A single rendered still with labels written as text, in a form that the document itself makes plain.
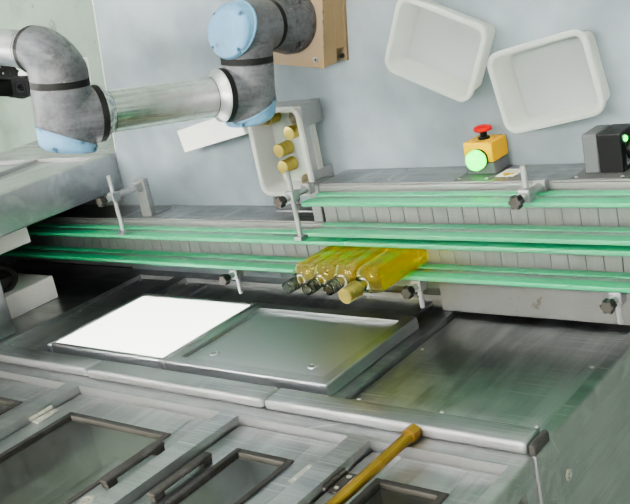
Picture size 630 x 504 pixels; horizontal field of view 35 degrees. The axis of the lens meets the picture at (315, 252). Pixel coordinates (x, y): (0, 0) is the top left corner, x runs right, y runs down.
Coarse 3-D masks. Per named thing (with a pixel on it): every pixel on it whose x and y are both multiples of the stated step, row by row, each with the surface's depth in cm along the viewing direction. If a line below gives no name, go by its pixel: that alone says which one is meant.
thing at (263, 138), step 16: (288, 112) 246; (256, 128) 248; (272, 128) 252; (256, 144) 248; (272, 144) 252; (304, 144) 238; (256, 160) 249; (272, 160) 252; (304, 160) 249; (272, 176) 253; (272, 192) 250
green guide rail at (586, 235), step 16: (336, 224) 232; (352, 224) 229; (368, 224) 227; (384, 224) 224; (400, 224) 221; (416, 224) 219; (432, 224) 217; (448, 224) 214; (464, 224) 212; (480, 224) 210; (448, 240) 207; (464, 240) 204; (480, 240) 202; (496, 240) 199; (512, 240) 197; (528, 240) 195; (544, 240) 193; (560, 240) 190; (576, 240) 188; (592, 240) 186; (608, 240) 184; (624, 240) 183
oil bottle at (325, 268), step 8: (344, 248) 225; (352, 248) 224; (360, 248) 223; (336, 256) 220; (344, 256) 219; (320, 264) 217; (328, 264) 216; (336, 264) 215; (320, 272) 215; (328, 272) 214; (328, 280) 214
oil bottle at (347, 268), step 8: (368, 248) 220; (376, 248) 219; (384, 248) 219; (352, 256) 217; (360, 256) 216; (368, 256) 215; (344, 264) 213; (352, 264) 211; (360, 264) 212; (336, 272) 212; (344, 272) 210; (352, 272) 210; (352, 280) 210
